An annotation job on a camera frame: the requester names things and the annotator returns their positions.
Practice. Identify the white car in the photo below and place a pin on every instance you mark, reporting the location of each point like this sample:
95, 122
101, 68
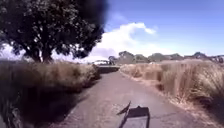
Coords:
101, 62

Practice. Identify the large dark tree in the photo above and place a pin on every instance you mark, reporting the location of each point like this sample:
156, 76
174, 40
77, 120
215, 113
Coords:
50, 26

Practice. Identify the grey asphalt path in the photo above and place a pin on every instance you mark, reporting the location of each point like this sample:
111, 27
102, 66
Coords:
110, 96

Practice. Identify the tall dry grass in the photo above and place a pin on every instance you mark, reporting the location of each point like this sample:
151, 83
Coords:
186, 80
40, 83

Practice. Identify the row of distant trees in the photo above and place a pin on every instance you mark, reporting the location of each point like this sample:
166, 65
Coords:
150, 57

